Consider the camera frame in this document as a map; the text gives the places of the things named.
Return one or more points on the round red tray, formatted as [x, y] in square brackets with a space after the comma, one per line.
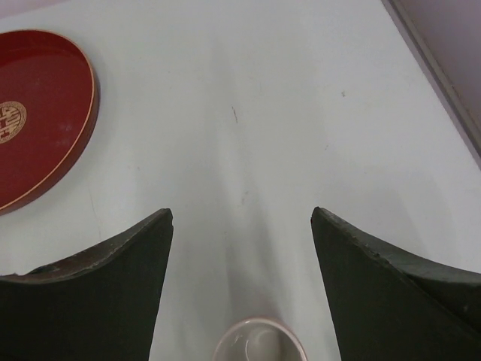
[49, 108]

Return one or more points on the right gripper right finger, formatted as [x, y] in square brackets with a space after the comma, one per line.
[390, 304]

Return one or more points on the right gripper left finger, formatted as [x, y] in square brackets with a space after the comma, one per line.
[98, 304]

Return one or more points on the aluminium corner post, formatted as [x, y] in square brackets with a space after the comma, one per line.
[445, 38]

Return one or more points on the lilac mug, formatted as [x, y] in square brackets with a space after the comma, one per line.
[259, 338]

